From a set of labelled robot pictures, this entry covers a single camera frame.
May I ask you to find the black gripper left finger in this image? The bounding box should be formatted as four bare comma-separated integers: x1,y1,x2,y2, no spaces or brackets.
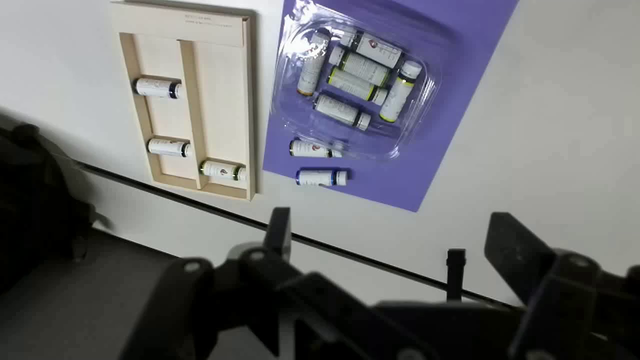
117,206,375,360

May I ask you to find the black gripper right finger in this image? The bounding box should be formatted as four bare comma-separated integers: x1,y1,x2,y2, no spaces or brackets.
484,210,640,360

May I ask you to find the small white bottle blue band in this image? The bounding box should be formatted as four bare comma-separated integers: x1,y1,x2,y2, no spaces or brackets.
294,168,349,188

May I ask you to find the light wooden compartment tray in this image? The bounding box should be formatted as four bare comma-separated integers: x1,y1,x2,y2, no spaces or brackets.
107,2,259,203

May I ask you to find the small white bottle dark cap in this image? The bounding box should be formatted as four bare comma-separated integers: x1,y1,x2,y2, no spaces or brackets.
130,74,184,99
198,157,247,183
143,135,193,159

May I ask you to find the clear plastic container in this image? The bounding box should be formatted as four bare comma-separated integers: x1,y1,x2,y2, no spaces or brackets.
274,0,442,162

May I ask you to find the small white labelled bottle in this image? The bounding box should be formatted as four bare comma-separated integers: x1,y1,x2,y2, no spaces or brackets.
326,66,377,104
338,50,392,88
377,57,424,126
295,31,329,98
311,92,374,132
354,31,406,69

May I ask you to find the purple mat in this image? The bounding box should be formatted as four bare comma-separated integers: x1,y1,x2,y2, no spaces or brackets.
259,0,519,214

